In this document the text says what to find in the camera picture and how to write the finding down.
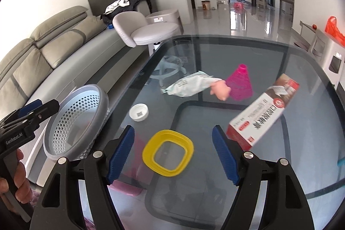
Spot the white swivel stool chair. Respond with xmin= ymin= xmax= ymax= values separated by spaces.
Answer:
xmin=112 ymin=11 xmax=188 ymax=86

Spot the pink pig toy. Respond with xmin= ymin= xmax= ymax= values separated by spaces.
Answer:
xmin=210 ymin=80 xmax=232 ymax=101

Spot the person's left hand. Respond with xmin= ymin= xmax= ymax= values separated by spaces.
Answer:
xmin=0 ymin=150 xmax=33 ymax=203

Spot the white round lid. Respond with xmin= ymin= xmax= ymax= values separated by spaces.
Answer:
xmin=129 ymin=103 xmax=149 ymax=122

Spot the grey perforated wastebasket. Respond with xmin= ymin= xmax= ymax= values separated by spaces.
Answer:
xmin=43 ymin=84 xmax=110 ymax=162

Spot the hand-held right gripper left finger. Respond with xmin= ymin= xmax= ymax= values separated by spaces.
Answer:
xmin=29 ymin=125 xmax=135 ymax=230

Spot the white wet wipes packet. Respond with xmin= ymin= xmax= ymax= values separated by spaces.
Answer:
xmin=161 ymin=71 xmax=216 ymax=97

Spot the pile of clothes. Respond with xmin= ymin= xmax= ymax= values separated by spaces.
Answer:
xmin=102 ymin=0 xmax=151 ymax=26

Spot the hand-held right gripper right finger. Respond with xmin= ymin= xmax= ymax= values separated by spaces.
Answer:
xmin=212 ymin=124 xmax=315 ymax=230

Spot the pink mesh plastic cone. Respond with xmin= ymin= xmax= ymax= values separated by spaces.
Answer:
xmin=226 ymin=64 xmax=254 ymax=101

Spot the red white cardboard box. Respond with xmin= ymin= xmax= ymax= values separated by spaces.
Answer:
xmin=226 ymin=73 xmax=300 ymax=151

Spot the orange plastic bag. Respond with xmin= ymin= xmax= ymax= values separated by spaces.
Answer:
xmin=325 ymin=16 xmax=345 ymax=48

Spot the purple rug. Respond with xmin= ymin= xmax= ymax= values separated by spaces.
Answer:
xmin=28 ymin=183 xmax=44 ymax=209

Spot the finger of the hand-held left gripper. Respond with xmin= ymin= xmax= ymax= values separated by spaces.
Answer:
xmin=0 ymin=100 xmax=43 ymax=129
xmin=25 ymin=100 xmax=60 ymax=128

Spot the white round ottoman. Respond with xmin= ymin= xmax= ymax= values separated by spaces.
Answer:
xmin=146 ymin=9 xmax=180 ymax=24

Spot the white cloth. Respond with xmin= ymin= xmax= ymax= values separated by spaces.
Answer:
xmin=105 ymin=0 xmax=134 ymax=15

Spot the beige grey sofa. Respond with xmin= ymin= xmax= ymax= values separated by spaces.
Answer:
xmin=0 ymin=6 xmax=135 ymax=185

